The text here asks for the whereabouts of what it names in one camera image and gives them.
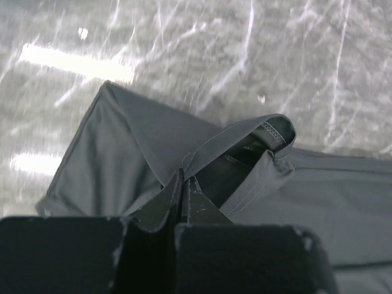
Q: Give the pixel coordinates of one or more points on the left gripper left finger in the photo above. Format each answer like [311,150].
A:
[127,254]

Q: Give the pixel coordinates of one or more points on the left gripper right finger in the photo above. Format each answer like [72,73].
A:
[213,255]

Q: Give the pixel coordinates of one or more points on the grey t-shirt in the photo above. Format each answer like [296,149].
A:
[127,146]

